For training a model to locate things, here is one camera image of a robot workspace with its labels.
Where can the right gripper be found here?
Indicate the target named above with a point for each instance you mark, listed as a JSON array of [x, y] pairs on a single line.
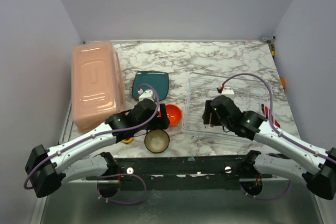
[[207, 112]]

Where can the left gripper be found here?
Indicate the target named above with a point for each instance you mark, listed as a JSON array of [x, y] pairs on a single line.
[[163, 116]]

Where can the orange bowl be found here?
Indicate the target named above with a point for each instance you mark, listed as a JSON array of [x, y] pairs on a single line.
[[174, 114]]

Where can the beige bowl dark rim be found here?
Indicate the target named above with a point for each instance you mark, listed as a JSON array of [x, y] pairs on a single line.
[[157, 141]]

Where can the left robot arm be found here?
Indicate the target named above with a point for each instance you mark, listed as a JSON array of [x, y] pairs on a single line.
[[48, 168]]

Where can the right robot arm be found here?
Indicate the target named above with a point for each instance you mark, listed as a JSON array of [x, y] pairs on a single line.
[[304, 163]]

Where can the clear dish rack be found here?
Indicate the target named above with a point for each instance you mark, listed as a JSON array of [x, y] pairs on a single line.
[[240, 115]]

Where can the yellow tape measure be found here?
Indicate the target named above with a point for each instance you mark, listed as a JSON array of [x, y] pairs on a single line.
[[127, 141]]

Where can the teal square plate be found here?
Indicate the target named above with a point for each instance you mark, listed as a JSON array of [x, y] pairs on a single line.
[[157, 79]]

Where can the red black utensil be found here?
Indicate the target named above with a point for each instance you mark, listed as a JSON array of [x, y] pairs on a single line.
[[265, 112]]

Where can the pink plastic storage box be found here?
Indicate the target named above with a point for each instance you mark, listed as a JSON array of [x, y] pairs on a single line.
[[97, 87]]

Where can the yellow black tool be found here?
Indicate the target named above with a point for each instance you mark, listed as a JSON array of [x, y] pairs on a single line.
[[272, 48]]

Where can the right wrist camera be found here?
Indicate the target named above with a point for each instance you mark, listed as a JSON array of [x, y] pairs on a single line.
[[227, 91]]

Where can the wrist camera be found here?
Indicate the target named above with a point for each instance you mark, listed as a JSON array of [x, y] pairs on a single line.
[[227, 91], [146, 94]]

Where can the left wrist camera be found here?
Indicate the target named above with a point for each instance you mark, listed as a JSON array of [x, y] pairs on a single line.
[[146, 94]]

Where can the black mounting rail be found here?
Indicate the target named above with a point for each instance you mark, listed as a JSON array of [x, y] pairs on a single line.
[[182, 173]]

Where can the orange clip on wall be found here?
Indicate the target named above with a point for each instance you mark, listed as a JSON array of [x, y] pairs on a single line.
[[283, 83]]

